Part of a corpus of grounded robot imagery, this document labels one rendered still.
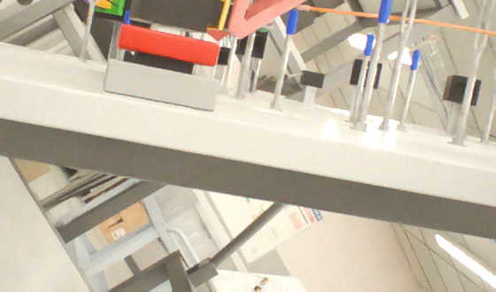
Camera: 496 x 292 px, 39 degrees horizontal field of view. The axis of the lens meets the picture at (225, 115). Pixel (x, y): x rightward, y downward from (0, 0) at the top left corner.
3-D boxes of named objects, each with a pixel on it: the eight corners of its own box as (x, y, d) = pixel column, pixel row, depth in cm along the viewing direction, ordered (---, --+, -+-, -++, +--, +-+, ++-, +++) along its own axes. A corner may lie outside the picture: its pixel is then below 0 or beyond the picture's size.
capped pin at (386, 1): (344, 127, 50) (375, -21, 49) (357, 129, 51) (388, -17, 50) (361, 131, 49) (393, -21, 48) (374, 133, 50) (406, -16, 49)
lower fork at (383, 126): (398, 134, 60) (432, -30, 59) (378, 130, 59) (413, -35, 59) (388, 131, 62) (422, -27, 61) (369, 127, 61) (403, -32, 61)
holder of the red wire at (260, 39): (256, 95, 126) (268, 35, 125) (255, 96, 113) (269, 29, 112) (229, 88, 126) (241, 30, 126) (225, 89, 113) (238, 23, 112)
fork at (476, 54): (471, 148, 61) (507, -12, 61) (453, 144, 61) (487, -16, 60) (461, 145, 63) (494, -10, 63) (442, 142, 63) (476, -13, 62)
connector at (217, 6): (177, 16, 58) (183, -7, 58) (227, 33, 61) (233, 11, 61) (191, 17, 56) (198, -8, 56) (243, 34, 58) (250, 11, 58)
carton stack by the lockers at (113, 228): (83, 203, 811) (146, 167, 820) (82, 194, 842) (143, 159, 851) (120, 260, 839) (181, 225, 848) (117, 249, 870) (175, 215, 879)
